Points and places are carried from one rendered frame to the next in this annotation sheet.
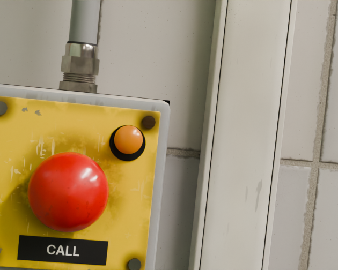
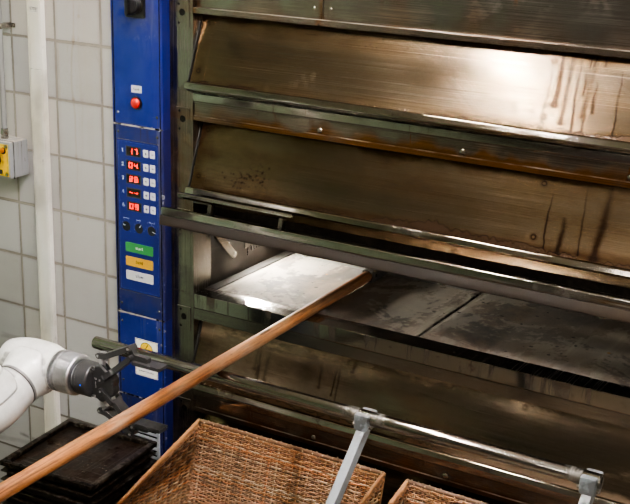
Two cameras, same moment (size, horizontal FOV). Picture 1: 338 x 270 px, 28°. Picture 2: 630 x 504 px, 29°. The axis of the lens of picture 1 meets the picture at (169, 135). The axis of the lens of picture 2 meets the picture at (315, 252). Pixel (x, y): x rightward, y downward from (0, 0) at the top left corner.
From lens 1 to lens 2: 3.18 m
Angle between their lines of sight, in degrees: 41
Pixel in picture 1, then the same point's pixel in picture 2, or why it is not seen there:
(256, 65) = (38, 132)
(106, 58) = (18, 128)
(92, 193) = not seen: outside the picture
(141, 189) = (6, 160)
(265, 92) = (41, 138)
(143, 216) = (7, 165)
